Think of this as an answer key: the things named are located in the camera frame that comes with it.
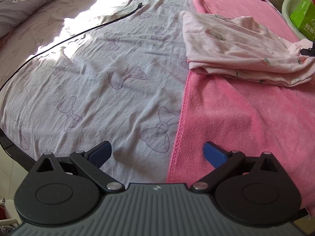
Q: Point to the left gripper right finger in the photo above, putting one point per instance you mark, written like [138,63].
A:
[224,164]

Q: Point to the pink strawberry pajama pants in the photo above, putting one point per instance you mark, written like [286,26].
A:
[242,48]

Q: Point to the pink terry blanket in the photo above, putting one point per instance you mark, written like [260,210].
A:
[247,117]

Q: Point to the white tufted chair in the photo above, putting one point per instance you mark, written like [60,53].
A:
[287,9]

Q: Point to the green paper bag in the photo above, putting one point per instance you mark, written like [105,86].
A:
[303,19]

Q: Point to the light printed bed sheet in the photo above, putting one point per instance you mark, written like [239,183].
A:
[113,70]

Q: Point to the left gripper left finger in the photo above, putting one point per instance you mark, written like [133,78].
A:
[88,165]

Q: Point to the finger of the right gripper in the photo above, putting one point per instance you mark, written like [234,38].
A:
[309,52]

